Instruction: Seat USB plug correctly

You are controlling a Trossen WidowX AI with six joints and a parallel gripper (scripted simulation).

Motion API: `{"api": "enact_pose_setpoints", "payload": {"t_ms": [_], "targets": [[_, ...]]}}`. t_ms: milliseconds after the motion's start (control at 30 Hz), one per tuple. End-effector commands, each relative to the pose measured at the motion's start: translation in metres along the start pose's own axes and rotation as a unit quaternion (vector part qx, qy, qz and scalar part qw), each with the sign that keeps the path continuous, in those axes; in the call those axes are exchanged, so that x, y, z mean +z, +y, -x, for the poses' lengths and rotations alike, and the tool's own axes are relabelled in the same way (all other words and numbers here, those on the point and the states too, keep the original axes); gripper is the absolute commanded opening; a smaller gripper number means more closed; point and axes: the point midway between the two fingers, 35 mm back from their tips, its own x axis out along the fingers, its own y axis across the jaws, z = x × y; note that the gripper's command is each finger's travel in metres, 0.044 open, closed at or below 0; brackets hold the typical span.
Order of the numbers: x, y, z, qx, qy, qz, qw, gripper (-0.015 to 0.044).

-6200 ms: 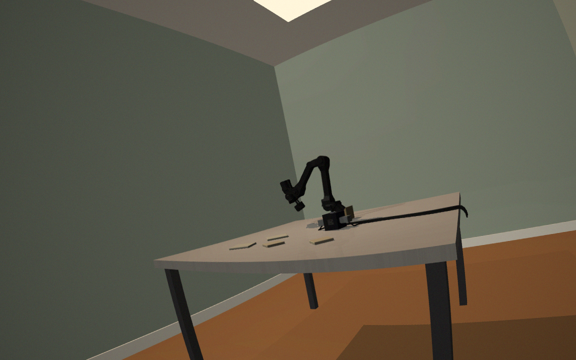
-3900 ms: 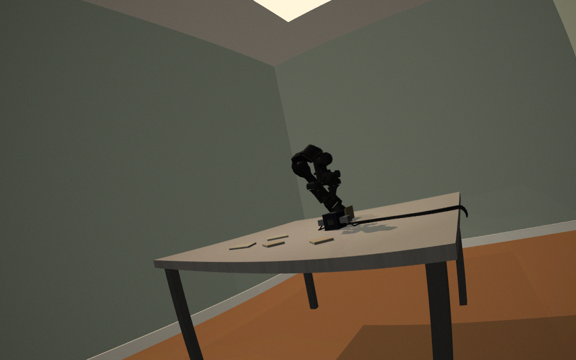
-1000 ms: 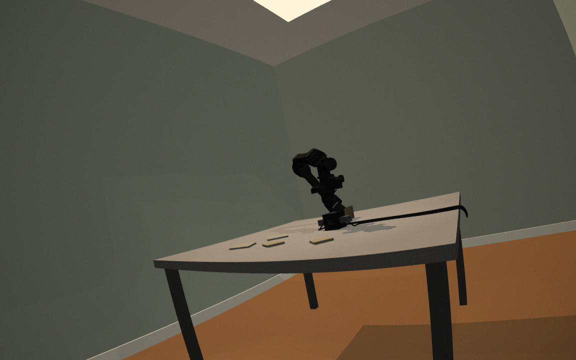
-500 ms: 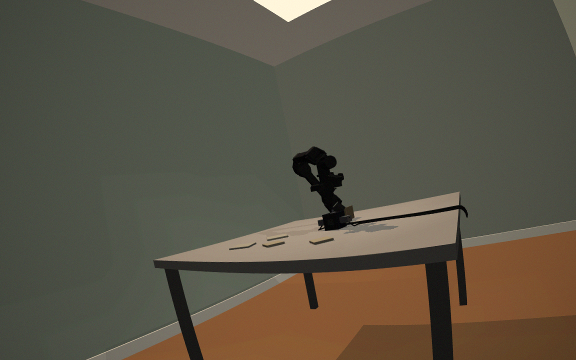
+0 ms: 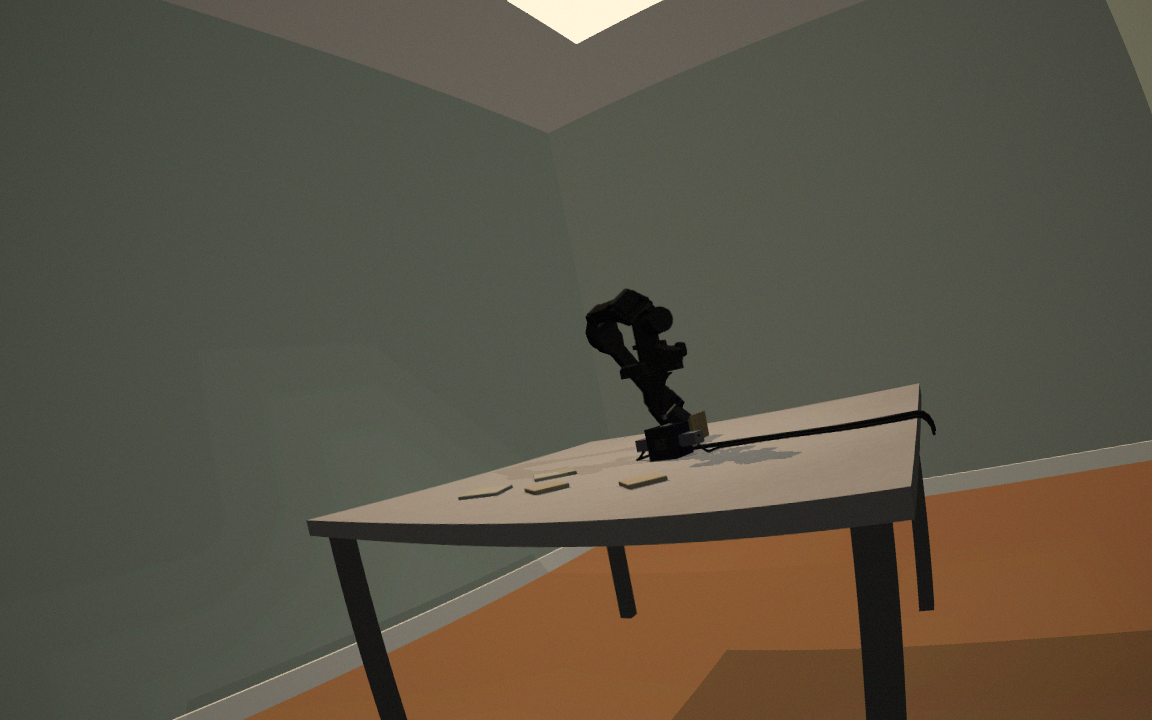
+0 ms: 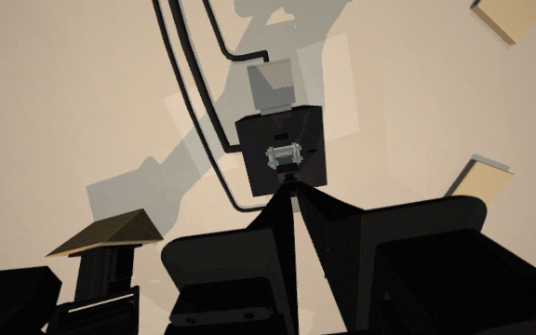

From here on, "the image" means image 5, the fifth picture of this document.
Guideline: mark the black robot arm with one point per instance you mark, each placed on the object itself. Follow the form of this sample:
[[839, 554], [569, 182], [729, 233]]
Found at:
[[632, 308]]

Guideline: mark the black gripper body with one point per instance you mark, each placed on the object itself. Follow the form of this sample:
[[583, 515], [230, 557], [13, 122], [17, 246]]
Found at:
[[645, 368]]

